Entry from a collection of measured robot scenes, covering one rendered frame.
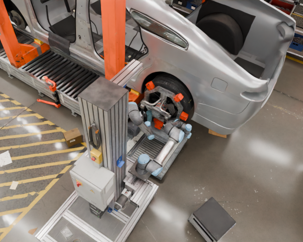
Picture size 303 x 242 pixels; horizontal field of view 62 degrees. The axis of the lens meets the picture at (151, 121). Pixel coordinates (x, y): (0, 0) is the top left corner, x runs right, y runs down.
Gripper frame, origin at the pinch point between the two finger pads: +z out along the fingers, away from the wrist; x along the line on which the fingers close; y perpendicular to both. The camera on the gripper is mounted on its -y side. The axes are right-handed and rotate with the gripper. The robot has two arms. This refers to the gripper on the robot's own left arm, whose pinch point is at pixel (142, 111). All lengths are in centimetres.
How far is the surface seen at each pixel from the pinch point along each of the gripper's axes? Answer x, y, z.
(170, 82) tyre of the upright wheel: 39, -32, 11
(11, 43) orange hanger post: -158, -22, 151
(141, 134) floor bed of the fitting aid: 4, 76, 17
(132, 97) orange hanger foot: -3.0, 14.8, 40.5
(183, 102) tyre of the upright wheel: 51, -17, -11
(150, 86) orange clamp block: 14.7, -25.9, 16.2
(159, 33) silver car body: 28, -89, 32
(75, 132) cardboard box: -93, 59, 32
